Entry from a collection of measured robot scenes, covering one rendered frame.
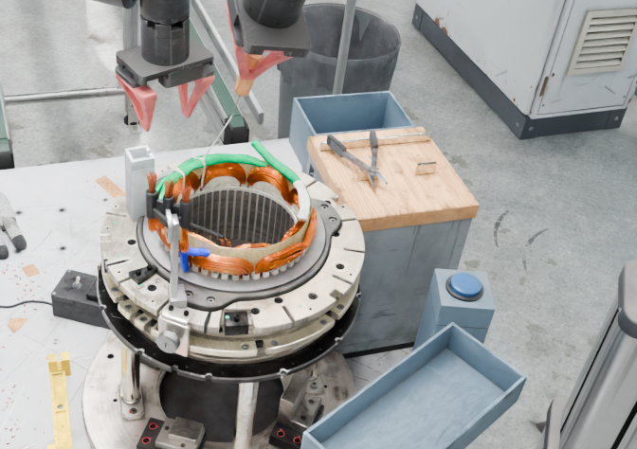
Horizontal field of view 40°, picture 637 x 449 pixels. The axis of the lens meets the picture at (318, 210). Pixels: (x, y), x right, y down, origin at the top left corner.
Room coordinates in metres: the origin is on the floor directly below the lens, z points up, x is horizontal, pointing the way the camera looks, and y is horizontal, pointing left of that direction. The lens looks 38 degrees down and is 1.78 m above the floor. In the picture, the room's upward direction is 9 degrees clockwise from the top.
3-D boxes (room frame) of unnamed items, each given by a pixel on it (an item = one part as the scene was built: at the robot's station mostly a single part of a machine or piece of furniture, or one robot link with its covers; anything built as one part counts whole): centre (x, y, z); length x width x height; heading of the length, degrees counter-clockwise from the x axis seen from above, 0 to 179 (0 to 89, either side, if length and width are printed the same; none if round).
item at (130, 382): (0.76, 0.22, 0.91); 0.02 x 0.02 x 0.21
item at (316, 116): (1.18, -0.03, 0.92); 0.17 x 0.11 x 0.28; 114
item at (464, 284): (0.84, -0.20, 1.04); 0.04 x 0.04 x 0.01
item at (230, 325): (0.67, 0.07, 1.09); 0.03 x 0.02 x 0.02; 105
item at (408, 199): (1.04, -0.10, 1.05); 0.20 x 0.19 x 0.02; 24
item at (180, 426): (0.70, 0.13, 0.83); 0.05 x 0.04 x 0.02; 82
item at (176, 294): (0.68, 0.14, 1.15); 0.03 x 0.02 x 0.12; 20
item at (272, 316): (0.81, 0.10, 1.09); 0.32 x 0.32 x 0.01
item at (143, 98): (0.91, 0.22, 1.21); 0.07 x 0.07 x 0.09; 44
